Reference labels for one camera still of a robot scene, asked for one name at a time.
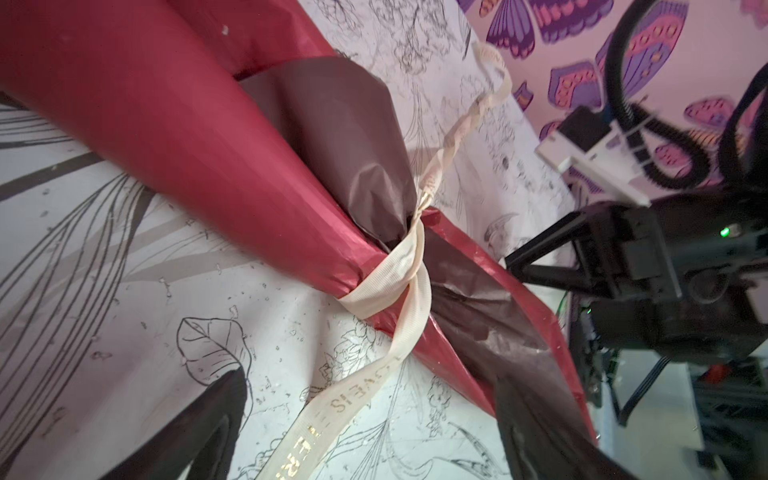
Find cream satin ribbon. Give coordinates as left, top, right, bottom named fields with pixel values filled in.
left=242, top=57, right=512, bottom=479

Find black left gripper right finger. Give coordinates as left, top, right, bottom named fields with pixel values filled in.
left=494, top=376, right=634, bottom=480

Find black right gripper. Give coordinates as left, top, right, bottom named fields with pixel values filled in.
left=505, top=187, right=767, bottom=360

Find dark red wrapping paper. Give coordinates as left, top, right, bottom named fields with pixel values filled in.
left=1, top=1, right=594, bottom=443

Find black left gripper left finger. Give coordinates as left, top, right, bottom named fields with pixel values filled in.
left=103, top=369, right=248, bottom=479

